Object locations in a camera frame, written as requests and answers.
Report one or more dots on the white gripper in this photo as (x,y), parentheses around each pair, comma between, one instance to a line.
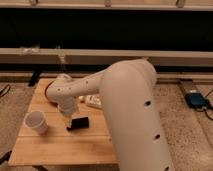
(67,109)

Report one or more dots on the black eraser block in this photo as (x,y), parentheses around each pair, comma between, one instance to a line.
(78,123)

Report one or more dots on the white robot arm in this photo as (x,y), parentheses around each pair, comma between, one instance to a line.
(126,92)

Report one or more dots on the white tube bottle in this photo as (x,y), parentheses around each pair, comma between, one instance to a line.
(91,101)

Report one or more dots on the orange bowl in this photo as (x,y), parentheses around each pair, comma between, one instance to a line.
(47,87)

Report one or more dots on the black table leg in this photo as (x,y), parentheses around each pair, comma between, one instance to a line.
(35,76)

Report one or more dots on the blue power box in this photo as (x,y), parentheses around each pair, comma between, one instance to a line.
(195,100)

